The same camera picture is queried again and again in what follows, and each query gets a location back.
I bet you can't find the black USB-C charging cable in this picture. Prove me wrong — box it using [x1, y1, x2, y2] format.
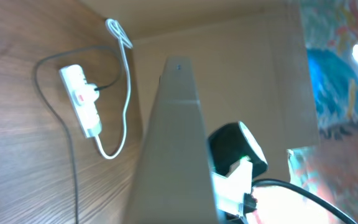
[31, 45, 122, 224]

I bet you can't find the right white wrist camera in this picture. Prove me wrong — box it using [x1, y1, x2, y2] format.
[211, 157, 252, 217]

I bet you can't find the white power strip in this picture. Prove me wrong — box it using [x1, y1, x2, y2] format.
[59, 64, 102, 138]

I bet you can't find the white USB charger plug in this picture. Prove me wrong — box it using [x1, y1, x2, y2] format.
[73, 84, 99, 106]

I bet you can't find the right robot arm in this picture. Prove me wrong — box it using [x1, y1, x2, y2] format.
[208, 121, 269, 178]

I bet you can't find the white power strip cord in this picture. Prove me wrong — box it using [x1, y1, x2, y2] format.
[94, 17, 134, 161]

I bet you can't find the right black camera cable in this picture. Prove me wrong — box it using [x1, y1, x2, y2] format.
[244, 178, 358, 224]

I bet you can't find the blue-screen Galaxy smartphone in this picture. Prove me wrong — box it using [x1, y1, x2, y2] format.
[122, 56, 224, 223]

